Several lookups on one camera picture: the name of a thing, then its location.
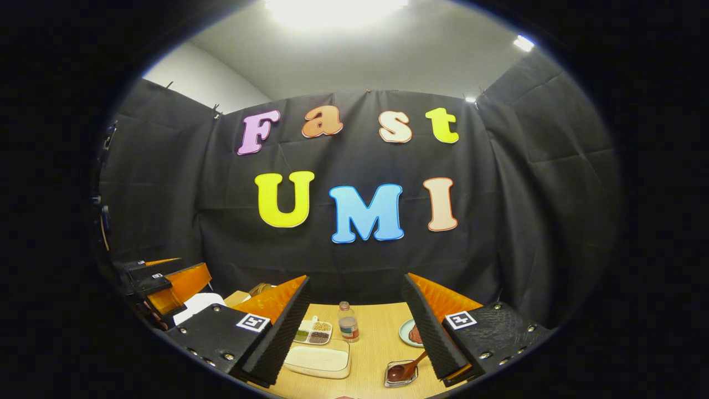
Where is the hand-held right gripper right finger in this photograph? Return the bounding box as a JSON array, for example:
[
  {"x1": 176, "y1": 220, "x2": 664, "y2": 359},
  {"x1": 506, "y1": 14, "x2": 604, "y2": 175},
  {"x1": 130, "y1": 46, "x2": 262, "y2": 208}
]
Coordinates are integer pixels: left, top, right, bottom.
[{"x1": 402, "y1": 273, "x2": 554, "y2": 387}]

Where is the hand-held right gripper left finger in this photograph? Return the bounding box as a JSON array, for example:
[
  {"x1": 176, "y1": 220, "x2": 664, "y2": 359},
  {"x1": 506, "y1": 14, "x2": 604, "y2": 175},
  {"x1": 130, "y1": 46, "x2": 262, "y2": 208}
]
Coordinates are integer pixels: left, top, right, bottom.
[{"x1": 165, "y1": 275, "x2": 312, "y2": 388}]

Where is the white rice cooker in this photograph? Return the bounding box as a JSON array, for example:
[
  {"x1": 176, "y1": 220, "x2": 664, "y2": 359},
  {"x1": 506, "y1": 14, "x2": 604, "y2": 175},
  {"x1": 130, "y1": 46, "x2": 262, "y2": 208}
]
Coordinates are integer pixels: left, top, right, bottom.
[{"x1": 173, "y1": 293, "x2": 227, "y2": 326}]

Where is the clear box of rice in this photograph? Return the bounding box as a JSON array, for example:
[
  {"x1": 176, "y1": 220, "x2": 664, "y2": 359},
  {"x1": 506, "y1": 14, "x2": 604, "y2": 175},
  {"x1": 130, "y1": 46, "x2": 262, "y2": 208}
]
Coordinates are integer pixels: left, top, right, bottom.
[{"x1": 282, "y1": 338, "x2": 351, "y2": 380}]

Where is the brown wooden spoon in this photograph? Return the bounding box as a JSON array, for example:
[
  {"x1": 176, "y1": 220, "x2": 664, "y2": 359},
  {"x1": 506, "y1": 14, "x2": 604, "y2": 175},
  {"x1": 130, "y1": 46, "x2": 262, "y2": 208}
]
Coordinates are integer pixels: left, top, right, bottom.
[{"x1": 387, "y1": 351, "x2": 428, "y2": 383}]

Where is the pale green plate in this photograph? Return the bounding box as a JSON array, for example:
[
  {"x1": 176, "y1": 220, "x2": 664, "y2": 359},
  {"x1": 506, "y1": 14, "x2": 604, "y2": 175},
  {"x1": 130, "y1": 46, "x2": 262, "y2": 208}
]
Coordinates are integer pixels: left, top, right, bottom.
[{"x1": 399, "y1": 318, "x2": 424, "y2": 348}]

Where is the divided grain tray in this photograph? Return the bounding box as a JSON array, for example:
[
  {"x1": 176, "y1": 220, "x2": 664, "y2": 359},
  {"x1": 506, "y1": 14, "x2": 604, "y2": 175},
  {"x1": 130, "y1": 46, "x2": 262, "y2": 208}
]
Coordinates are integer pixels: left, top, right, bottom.
[{"x1": 294, "y1": 316, "x2": 333, "y2": 345}]

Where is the clear plastic bottle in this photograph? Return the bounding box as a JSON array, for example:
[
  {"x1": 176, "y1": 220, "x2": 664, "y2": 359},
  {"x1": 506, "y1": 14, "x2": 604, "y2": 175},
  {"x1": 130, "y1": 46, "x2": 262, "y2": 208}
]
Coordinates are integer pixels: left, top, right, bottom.
[{"x1": 338, "y1": 301, "x2": 359, "y2": 342}]

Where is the black backdrop cloth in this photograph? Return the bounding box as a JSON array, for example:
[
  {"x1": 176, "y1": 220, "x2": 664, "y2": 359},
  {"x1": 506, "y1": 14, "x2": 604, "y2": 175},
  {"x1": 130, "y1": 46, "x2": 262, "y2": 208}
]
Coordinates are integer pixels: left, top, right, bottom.
[{"x1": 97, "y1": 53, "x2": 621, "y2": 328}]

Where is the large ceiling light panel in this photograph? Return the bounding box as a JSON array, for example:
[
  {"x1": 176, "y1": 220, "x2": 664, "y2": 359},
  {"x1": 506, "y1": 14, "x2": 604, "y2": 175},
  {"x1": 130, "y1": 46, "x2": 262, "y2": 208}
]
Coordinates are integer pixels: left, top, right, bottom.
[{"x1": 265, "y1": 0, "x2": 409, "y2": 25}]

